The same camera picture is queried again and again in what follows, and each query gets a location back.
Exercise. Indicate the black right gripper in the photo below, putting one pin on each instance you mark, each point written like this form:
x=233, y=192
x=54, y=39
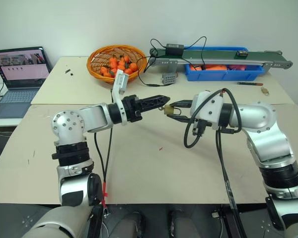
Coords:
x=200, y=126

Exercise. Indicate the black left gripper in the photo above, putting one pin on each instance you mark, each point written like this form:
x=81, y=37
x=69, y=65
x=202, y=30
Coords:
x=131, y=109

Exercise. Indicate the brass padlock with steel shackle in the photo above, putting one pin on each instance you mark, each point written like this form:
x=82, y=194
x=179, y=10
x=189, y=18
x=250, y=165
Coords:
x=169, y=109

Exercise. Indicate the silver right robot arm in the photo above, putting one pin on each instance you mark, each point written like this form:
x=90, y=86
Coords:
x=265, y=138

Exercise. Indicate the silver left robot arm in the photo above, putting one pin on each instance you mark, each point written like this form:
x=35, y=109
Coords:
x=69, y=124

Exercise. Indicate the small brass padlock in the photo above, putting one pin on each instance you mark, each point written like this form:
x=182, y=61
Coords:
x=265, y=91

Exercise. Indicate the grey perforated small box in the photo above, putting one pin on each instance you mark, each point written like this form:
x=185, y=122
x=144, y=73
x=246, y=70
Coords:
x=168, y=79

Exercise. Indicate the small orange tangerine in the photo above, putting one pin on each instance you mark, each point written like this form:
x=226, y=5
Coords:
x=113, y=62
x=121, y=67
x=126, y=59
x=128, y=71
x=133, y=66
x=104, y=71

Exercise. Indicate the orange toy in bin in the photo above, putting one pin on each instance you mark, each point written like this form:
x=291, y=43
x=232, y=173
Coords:
x=214, y=67

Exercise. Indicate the blue plastic bin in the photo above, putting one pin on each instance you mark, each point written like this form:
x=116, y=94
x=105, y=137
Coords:
x=223, y=74

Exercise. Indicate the black power adapter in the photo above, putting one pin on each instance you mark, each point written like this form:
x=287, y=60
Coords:
x=174, y=49

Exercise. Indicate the green belt conveyor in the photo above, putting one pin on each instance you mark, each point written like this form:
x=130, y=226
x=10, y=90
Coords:
x=213, y=58

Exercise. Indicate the orange woven basket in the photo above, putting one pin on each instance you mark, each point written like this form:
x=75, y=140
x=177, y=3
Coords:
x=99, y=62

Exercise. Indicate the pink toy in bin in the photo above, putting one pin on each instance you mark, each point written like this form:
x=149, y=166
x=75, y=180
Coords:
x=236, y=67

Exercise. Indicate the red and black pen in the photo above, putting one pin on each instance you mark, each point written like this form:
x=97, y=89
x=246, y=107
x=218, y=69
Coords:
x=248, y=83

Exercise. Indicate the small black box on conveyor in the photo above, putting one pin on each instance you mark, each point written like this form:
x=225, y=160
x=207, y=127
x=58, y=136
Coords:
x=242, y=53

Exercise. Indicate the small black clip parts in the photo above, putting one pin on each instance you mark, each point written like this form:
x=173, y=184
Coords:
x=69, y=72

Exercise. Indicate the blue-grey laptop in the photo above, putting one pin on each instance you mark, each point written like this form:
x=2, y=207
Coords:
x=20, y=81

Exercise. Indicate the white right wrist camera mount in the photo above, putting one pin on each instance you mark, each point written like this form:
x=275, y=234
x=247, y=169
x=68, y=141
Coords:
x=208, y=109

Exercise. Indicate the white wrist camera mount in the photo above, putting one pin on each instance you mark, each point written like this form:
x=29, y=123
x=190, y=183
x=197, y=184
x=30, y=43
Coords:
x=208, y=109
x=119, y=79

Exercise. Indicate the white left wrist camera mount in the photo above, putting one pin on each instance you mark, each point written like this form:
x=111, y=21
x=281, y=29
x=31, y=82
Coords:
x=119, y=79

